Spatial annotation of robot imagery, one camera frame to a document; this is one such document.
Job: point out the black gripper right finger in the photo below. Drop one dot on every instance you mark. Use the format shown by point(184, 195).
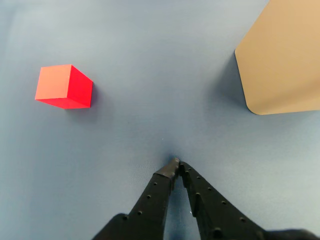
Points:
point(215, 215)

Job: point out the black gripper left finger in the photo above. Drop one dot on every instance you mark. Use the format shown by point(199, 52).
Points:
point(150, 205)

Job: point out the red cube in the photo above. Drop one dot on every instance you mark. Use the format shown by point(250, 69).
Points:
point(62, 85)

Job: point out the beige metal box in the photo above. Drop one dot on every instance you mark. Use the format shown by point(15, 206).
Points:
point(280, 62)

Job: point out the blue table mat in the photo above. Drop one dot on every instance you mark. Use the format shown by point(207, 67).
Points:
point(150, 75)

